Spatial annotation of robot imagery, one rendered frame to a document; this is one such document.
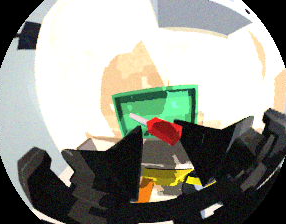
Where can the red-headed pin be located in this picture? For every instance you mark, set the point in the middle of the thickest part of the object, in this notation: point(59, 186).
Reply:
point(169, 132)

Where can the green tray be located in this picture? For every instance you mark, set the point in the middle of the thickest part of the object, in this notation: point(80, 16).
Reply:
point(119, 110)
point(170, 105)

